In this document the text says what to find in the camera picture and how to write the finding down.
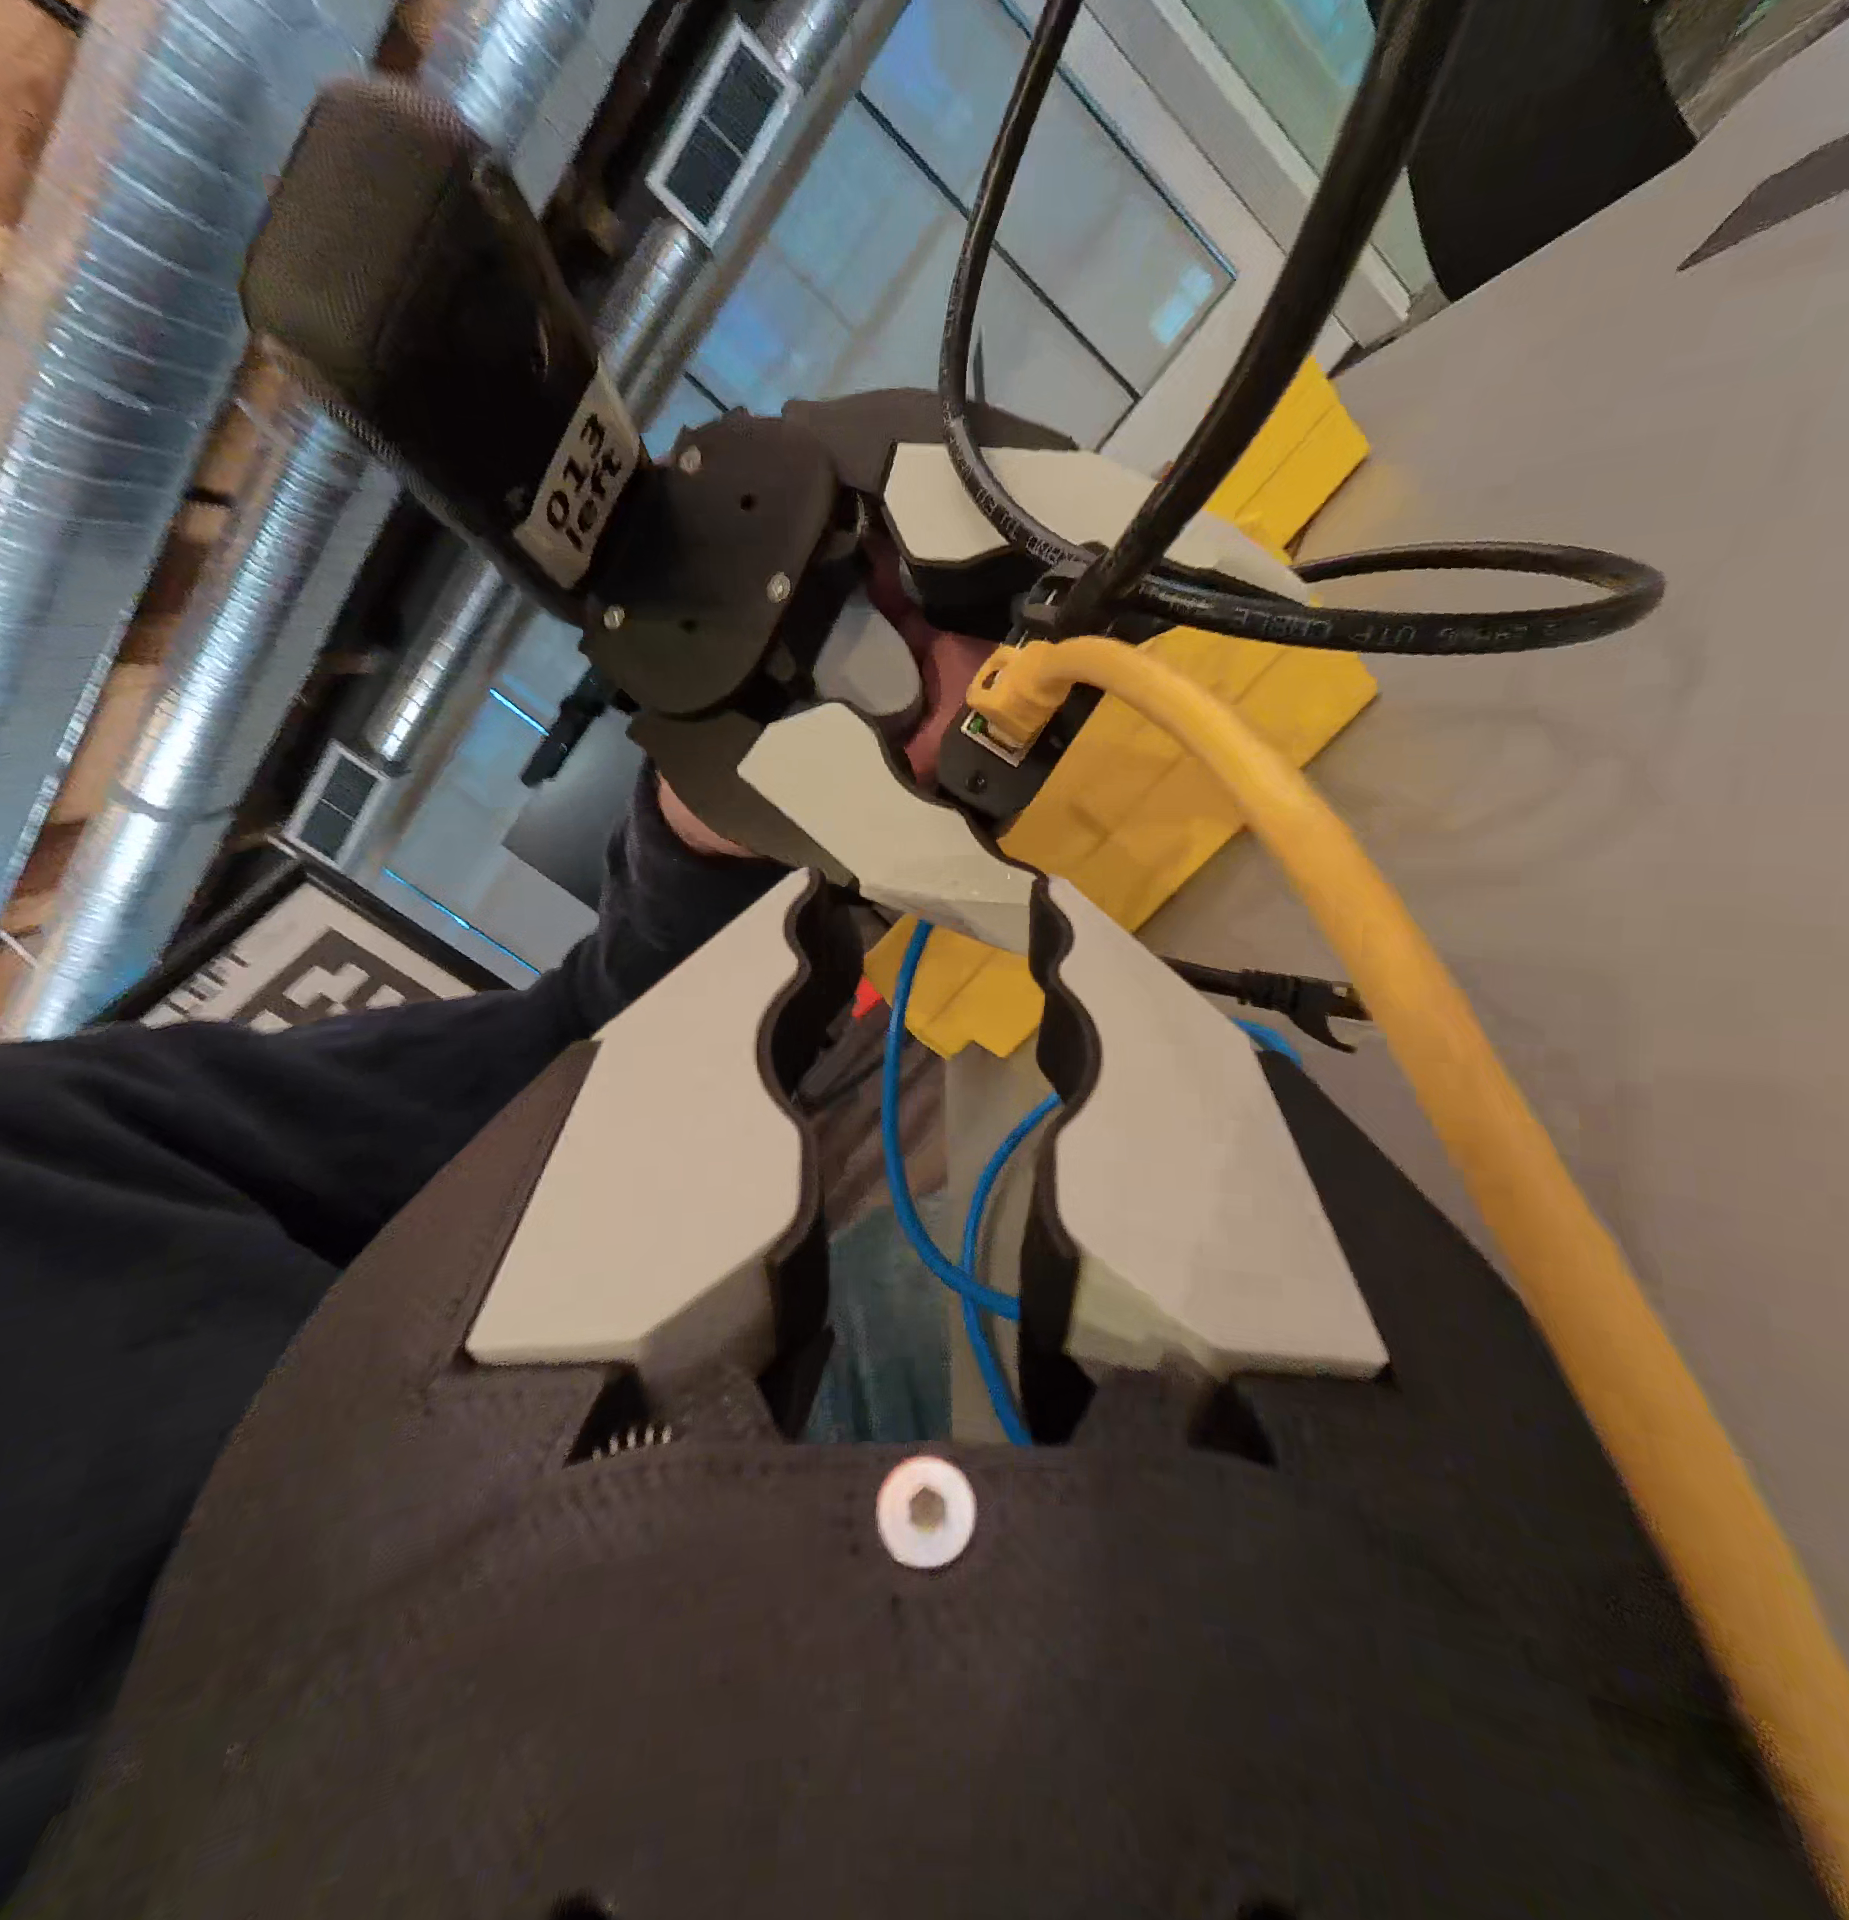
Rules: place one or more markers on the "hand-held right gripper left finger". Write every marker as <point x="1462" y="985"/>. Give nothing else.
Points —
<point x="655" y="1185"/>

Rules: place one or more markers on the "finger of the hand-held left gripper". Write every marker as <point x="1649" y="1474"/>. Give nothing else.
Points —
<point x="850" y="811"/>
<point x="926" y="517"/>

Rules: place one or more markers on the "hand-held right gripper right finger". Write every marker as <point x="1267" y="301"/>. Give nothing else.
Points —
<point x="1210" y="1200"/>

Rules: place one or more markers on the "black network switch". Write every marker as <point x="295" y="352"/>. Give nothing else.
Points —
<point x="999" y="779"/>

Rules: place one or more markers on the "yellow divided plastic bin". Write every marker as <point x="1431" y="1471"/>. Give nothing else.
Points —
<point x="1164" y="811"/>

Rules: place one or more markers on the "person's left forearm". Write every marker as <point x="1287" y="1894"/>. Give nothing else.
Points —
<point x="670" y="929"/>

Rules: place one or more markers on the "person's left hand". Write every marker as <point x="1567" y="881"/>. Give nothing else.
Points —
<point x="947" y="683"/>

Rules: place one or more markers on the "black white marker sign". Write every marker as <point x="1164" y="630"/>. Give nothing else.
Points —
<point x="309" y="977"/>

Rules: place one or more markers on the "white vent grille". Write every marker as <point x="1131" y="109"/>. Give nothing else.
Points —
<point x="723" y="134"/>
<point x="340" y="803"/>

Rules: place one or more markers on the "black office chair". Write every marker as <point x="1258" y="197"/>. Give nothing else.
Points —
<point x="1539" y="134"/>

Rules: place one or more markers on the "silver ventilation duct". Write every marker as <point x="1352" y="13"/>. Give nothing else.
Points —
<point x="115" y="375"/>
<point x="265" y="630"/>

